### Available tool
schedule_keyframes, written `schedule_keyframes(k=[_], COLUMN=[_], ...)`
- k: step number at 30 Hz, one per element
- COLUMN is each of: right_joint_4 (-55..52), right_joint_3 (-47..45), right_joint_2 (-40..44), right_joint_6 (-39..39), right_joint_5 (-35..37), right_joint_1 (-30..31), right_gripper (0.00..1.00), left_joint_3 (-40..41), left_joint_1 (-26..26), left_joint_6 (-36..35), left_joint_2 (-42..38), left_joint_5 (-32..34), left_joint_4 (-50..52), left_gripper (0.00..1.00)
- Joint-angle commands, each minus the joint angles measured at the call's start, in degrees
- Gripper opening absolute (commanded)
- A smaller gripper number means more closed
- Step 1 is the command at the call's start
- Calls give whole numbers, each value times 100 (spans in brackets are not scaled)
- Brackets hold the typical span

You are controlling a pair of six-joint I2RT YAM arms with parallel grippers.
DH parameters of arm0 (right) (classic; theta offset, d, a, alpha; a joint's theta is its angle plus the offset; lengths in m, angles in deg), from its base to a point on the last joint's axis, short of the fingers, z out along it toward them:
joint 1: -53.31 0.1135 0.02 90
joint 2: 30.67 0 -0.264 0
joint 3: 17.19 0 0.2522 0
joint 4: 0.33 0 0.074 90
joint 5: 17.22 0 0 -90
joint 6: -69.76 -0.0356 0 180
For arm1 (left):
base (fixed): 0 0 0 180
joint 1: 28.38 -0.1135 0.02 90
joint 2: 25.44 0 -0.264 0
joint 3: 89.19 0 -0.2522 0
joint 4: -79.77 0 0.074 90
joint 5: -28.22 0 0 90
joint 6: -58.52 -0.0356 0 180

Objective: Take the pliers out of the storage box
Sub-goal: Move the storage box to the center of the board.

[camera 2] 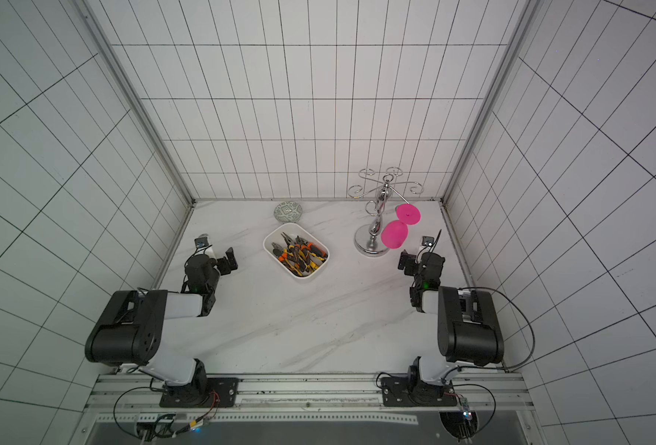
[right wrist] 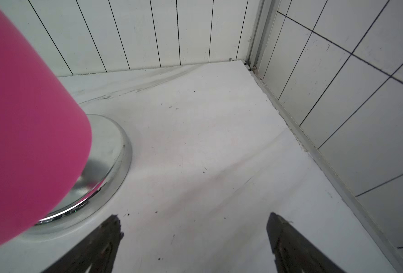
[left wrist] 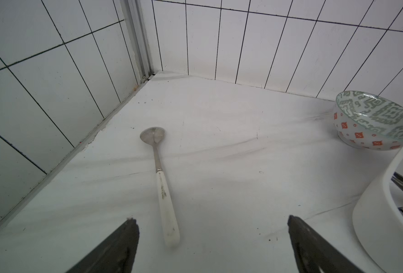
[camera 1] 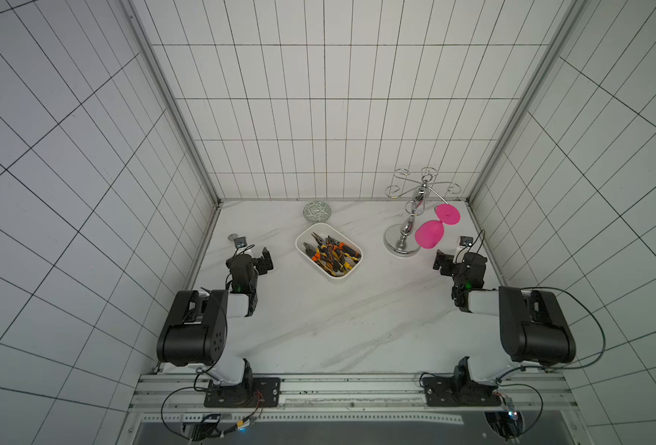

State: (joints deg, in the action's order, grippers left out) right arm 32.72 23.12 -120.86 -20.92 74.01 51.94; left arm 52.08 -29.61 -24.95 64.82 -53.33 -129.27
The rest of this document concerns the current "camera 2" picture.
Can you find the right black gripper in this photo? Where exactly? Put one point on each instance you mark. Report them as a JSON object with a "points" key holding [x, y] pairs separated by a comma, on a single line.
{"points": [[411, 264]]}

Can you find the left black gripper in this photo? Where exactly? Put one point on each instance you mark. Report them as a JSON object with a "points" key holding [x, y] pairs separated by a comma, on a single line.
{"points": [[226, 269]]}

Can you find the white plastic storage box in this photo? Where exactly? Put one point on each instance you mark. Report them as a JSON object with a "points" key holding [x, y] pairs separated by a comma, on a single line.
{"points": [[293, 229]]}

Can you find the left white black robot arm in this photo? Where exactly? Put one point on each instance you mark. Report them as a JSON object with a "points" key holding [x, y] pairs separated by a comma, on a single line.
{"points": [[130, 331]]}

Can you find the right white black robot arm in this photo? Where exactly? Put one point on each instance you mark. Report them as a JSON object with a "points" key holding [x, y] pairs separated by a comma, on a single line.
{"points": [[468, 337]]}

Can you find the orange black pliers in box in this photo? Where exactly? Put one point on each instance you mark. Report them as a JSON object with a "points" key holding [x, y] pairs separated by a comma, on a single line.
{"points": [[304, 252]]}

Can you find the pink wine glass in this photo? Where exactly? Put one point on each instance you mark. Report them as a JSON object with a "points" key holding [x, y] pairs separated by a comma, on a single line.
{"points": [[395, 233]]}

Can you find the chrome glass holder stand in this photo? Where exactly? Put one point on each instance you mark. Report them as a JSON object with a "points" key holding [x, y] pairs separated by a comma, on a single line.
{"points": [[367, 238]]}

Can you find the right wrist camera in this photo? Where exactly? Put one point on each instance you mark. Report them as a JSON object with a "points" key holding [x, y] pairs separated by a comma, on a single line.
{"points": [[427, 241]]}

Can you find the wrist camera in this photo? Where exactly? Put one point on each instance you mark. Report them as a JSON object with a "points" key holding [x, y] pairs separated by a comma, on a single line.
{"points": [[203, 243], [427, 241]]}

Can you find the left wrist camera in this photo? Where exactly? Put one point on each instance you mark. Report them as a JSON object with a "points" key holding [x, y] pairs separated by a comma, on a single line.
{"points": [[203, 243]]}

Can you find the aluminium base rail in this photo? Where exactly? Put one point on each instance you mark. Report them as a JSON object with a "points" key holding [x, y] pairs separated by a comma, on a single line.
{"points": [[129, 399]]}

